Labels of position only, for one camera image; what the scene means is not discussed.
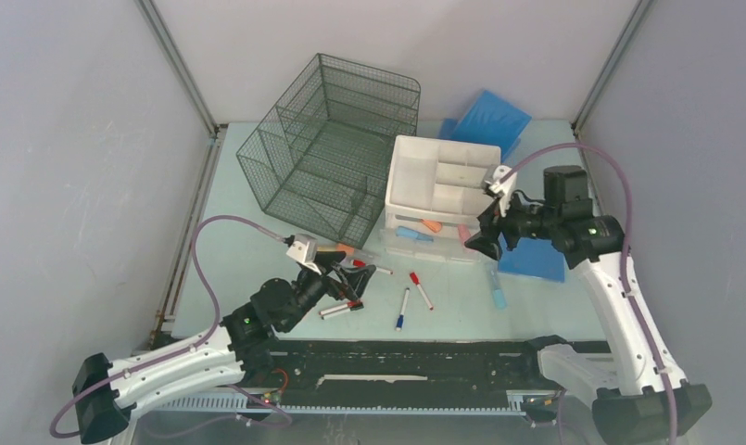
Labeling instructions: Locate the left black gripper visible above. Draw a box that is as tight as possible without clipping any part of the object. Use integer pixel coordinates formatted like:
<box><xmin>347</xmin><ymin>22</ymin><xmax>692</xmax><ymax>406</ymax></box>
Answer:
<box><xmin>280</xmin><ymin>250</ymin><xmax>373</xmax><ymax>332</ymax></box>

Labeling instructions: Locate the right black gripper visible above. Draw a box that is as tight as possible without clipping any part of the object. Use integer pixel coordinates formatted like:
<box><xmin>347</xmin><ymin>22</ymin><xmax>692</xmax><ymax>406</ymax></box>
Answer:
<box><xmin>464</xmin><ymin>187</ymin><xmax>560</xmax><ymax>261</ymax></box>

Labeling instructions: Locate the pink highlighter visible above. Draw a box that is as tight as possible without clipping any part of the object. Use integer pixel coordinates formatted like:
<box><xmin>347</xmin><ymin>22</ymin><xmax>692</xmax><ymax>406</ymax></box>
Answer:
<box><xmin>457</xmin><ymin>224</ymin><xmax>471</xmax><ymax>243</ymax></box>

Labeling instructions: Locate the light blue highlighter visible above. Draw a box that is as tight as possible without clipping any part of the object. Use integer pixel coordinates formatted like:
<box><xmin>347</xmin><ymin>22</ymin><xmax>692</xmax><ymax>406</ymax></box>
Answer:
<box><xmin>395</xmin><ymin>226</ymin><xmax>434</xmax><ymax>242</ymax></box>

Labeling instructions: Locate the white plastic drawer organizer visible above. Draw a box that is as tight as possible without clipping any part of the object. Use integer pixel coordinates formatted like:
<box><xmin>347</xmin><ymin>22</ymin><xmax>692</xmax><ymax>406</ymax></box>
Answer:
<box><xmin>380</xmin><ymin>135</ymin><xmax>500</xmax><ymax>263</ymax></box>

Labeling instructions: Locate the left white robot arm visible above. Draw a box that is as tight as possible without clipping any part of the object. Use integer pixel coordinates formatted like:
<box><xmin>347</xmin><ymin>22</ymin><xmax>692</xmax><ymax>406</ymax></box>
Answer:
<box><xmin>72</xmin><ymin>252</ymin><xmax>376</xmax><ymax>444</ymax></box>

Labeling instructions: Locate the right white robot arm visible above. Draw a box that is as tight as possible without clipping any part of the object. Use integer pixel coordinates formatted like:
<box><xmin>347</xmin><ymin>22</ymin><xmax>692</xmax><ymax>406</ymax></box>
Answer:
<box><xmin>466</xmin><ymin>165</ymin><xmax>712</xmax><ymax>444</ymax></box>

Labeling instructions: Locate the red cap marker upper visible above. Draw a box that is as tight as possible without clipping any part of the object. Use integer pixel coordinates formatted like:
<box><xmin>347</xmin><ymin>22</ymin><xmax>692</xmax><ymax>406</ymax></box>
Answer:
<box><xmin>350</xmin><ymin>259</ymin><xmax>394</xmax><ymax>275</ymax></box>

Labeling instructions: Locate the red cap marker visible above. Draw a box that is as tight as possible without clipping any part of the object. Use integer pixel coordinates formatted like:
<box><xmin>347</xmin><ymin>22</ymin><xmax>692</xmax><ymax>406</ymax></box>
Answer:
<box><xmin>409</xmin><ymin>272</ymin><xmax>435</xmax><ymax>311</ymax></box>
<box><xmin>318</xmin><ymin>300</ymin><xmax>363</xmax><ymax>318</ymax></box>
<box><xmin>350</xmin><ymin>259</ymin><xmax>394</xmax><ymax>275</ymax></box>

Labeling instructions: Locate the orange cap clear highlighter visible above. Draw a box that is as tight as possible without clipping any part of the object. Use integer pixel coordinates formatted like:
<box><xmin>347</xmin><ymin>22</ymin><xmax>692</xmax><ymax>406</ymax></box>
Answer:
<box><xmin>335</xmin><ymin>243</ymin><xmax>378</xmax><ymax>262</ymax></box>

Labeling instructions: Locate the red cap marker lower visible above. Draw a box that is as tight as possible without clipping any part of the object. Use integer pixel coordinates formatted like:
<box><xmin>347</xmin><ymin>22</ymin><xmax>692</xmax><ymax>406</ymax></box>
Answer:
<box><xmin>318</xmin><ymin>300</ymin><xmax>363</xmax><ymax>318</ymax></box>

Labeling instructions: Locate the black cap marker lower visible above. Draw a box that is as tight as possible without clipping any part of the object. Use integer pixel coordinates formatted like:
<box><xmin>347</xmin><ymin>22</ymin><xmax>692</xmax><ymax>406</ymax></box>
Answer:
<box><xmin>321</xmin><ymin>302</ymin><xmax>364</xmax><ymax>320</ymax></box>

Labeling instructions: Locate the blue folder at right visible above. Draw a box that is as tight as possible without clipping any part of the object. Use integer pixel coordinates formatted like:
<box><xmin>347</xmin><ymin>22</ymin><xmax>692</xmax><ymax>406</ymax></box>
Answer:
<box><xmin>498</xmin><ymin>238</ymin><xmax>566</xmax><ymax>283</ymax></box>

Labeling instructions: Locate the blue folder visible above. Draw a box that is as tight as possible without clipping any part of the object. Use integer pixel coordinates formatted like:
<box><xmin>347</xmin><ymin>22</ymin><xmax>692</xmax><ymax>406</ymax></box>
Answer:
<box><xmin>437</xmin><ymin>90</ymin><xmax>532</xmax><ymax>163</ymax></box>
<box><xmin>498</xmin><ymin>238</ymin><xmax>566</xmax><ymax>283</ymax></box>

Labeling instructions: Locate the clear blue tip highlighter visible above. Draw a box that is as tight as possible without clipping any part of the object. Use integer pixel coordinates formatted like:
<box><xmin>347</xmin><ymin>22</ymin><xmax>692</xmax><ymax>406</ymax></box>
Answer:
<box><xmin>486</xmin><ymin>263</ymin><xmax>508</xmax><ymax>310</ymax></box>

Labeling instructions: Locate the red cap marker middle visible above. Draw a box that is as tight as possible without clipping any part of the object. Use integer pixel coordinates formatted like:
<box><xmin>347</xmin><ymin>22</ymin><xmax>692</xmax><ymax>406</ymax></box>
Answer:
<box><xmin>409</xmin><ymin>272</ymin><xmax>435</xmax><ymax>311</ymax></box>

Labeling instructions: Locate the blue cap whiteboard marker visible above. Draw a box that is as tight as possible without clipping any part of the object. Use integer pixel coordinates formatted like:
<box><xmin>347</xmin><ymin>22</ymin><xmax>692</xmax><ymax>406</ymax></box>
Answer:
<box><xmin>395</xmin><ymin>287</ymin><xmax>411</xmax><ymax>332</ymax></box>

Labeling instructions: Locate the blue folder at back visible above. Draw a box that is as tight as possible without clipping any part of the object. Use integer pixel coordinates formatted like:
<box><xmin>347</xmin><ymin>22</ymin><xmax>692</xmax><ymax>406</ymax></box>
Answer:
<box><xmin>437</xmin><ymin>90</ymin><xmax>532</xmax><ymax>163</ymax></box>

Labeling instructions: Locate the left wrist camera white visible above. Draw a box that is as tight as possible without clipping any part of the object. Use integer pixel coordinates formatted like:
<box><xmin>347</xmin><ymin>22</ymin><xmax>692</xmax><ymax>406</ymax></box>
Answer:
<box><xmin>284</xmin><ymin>234</ymin><xmax>323</xmax><ymax>275</ymax></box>

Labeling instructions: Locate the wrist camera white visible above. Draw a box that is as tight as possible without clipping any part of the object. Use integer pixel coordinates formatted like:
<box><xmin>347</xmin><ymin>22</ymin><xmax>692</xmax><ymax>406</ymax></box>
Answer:
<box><xmin>284</xmin><ymin>234</ymin><xmax>323</xmax><ymax>275</ymax></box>
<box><xmin>482</xmin><ymin>164</ymin><xmax>517</xmax><ymax>217</ymax></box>

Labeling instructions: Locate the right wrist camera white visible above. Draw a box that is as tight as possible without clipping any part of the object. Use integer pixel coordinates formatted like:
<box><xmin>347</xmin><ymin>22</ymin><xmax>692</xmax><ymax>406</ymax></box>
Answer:
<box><xmin>482</xmin><ymin>164</ymin><xmax>517</xmax><ymax>217</ymax></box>

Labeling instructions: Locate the green wire mesh basket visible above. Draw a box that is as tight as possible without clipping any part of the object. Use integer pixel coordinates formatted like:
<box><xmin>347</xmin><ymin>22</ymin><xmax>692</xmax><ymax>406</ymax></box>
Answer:
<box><xmin>236</xmin><ymin>53</ymin><xmax>421</xmax><ymax>248</ymax></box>

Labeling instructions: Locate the black front rail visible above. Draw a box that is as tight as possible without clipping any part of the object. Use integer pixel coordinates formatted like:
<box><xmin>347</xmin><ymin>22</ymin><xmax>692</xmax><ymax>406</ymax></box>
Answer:
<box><xmin>249</xmin><ymin>336</ymin><xmax>586</xmax><ymax>413</ymax></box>

